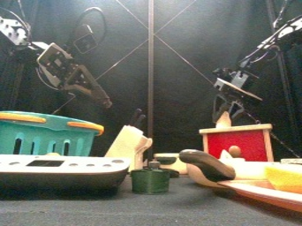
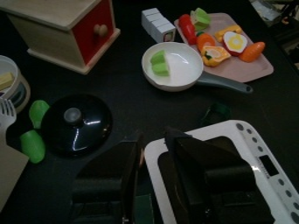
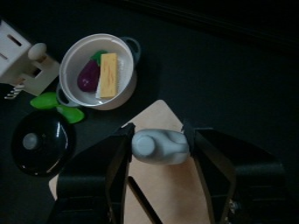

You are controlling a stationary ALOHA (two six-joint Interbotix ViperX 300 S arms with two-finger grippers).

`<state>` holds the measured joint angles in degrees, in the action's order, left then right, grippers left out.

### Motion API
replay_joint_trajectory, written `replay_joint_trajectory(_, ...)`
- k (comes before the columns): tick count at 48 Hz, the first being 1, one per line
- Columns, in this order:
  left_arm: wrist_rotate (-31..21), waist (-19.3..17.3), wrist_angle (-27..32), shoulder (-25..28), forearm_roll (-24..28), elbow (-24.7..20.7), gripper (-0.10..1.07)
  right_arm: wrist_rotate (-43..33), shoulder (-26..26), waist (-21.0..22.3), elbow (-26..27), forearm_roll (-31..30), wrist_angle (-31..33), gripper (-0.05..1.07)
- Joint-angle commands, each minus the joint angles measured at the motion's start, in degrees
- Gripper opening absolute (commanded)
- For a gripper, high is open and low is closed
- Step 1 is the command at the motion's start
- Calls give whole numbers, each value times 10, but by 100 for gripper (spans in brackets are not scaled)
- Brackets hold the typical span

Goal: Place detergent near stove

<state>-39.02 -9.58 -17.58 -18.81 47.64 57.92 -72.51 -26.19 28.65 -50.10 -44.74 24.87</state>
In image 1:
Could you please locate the white toy stove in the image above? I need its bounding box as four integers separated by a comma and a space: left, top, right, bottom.
0, 154, 132, 191

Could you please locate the white flame shaped toy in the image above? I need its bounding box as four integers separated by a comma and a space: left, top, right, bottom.
215, 110, 234, 129

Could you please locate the red wooden toy box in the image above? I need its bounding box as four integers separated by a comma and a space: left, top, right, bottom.
198, 123, 275, 162

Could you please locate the white plastic toy piece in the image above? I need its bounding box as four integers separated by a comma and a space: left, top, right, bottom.
218, 149, 281, 181

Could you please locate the white toy knife block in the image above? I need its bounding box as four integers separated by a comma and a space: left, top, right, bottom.
104, 124, 154, 172

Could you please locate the white flat item edge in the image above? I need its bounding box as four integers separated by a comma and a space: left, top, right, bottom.
279, 158, 302, 166

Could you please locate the yellow sponge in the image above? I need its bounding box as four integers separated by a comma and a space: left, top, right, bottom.
264, 163, 302, 194

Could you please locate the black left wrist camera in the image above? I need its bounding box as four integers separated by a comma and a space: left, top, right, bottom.
72, 24, 99, 56

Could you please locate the dark metal frame post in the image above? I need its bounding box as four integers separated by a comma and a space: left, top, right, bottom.
266, 0, 302, 160

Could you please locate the black toy knife handle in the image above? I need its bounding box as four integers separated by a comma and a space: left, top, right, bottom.
128, 108, 143, 127
136, 114, 147, 130

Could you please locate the vertical metal frame pole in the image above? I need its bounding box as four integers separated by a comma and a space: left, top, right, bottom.
146, 0, 156, 162

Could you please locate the black looped camera cable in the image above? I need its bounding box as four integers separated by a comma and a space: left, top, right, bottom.
75, 6, 108, 46

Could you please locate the teal basket with orange handles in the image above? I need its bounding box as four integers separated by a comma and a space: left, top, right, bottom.
0, 110, 105, 157

